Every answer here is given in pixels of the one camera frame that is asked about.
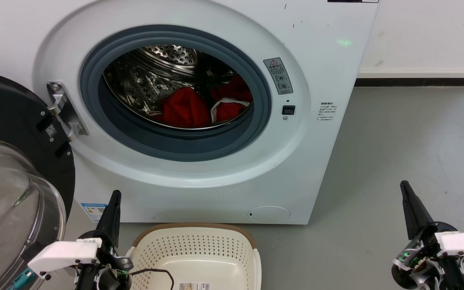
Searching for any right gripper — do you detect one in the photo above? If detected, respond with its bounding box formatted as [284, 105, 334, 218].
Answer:
[391, 180, 464, 290]

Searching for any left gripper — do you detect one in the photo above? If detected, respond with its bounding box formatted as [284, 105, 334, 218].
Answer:
[28, 190, 134, 290]

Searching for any red garment with white stripes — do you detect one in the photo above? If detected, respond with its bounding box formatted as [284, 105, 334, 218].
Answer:
[155, 75, 253, 128]

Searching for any cream perforated laundry basket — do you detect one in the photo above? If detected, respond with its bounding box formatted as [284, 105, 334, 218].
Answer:
[125, 223, 262, 290]

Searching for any black washer door glass bowl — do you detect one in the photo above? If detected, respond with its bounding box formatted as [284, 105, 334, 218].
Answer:
[0, 70, 75, 290]

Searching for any stainless steel washing machine drum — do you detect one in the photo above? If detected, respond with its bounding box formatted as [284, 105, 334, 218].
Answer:
[103, 44, 254, 130]

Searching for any blue energy label sticker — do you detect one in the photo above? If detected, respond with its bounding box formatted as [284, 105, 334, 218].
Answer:
[81, 203, 108, 222]

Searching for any grey rubber door gasket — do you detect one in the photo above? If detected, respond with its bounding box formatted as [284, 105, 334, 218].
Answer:
[80, 25, 273, 162]

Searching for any silver metal door hinge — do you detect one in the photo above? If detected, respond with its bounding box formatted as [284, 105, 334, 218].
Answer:
[47, 82, 89, 141]

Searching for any small text label sticker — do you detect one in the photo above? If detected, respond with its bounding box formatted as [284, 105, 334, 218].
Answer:
[317, 101, 337, 122]

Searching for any white and black baseboard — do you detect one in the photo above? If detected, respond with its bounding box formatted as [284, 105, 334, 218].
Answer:
[355, 66, 464, 87]

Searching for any round white filter cover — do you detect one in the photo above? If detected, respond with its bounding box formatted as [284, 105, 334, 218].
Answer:
[248, 206, 291, 223]

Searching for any white front-load washing machine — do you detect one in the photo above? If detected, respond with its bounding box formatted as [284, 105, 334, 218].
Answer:
[0, 0, 379, 225]

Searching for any grey warning label sticker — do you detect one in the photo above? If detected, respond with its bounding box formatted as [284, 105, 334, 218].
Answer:
[263, 57, 294, 95]

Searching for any thin black cable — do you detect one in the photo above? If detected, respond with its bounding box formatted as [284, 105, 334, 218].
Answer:
[129, 269, 175, 290]

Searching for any teal cable connector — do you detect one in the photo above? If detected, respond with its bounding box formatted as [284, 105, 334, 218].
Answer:
[8, 271, 35, 290]

